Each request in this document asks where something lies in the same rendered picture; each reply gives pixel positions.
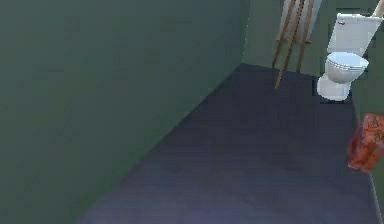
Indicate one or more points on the wooden easel with white canvas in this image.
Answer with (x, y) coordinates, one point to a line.
(293, 30)

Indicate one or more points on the white toilet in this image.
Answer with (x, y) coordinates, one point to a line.
(346, 46)

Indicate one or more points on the orange patterned bin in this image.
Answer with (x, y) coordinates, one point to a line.
(366, 143)

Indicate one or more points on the pale wooden stick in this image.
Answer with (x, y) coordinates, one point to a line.
(379, 8)

